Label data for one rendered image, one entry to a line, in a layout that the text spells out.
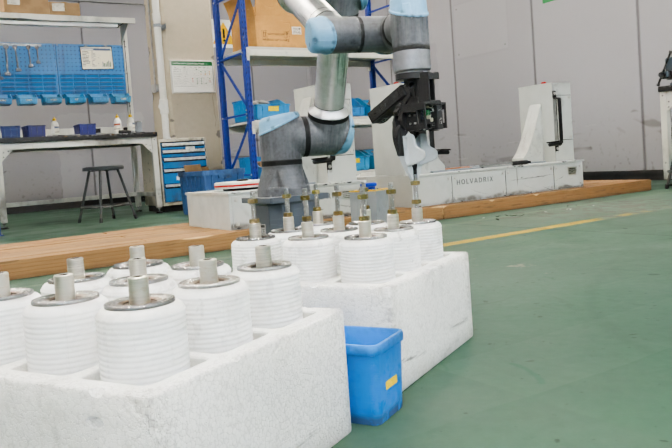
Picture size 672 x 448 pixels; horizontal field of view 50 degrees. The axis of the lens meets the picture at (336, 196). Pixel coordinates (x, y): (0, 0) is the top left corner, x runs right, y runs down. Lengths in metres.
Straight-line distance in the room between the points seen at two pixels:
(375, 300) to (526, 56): 6.78
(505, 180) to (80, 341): 3.93
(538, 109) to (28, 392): 4.55
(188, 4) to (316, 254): 6.93
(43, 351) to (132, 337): 0.13
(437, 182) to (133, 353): 3.54
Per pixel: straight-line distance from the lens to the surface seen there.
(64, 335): 0.86
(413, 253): 1.33
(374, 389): 1.08
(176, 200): 6.95
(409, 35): 1.44
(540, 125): 5.11
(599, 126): 7.27
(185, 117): 7.87
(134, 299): 0.80
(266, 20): 6.79
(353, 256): 1.22
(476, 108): 8.35
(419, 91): 1.43
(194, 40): 8.03
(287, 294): 0.96
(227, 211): 3.53
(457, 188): 4.32
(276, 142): 1.98
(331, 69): 1.95
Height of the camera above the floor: 0.39
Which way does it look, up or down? 3 degrees down
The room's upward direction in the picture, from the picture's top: 4 degrees counter-clockwise
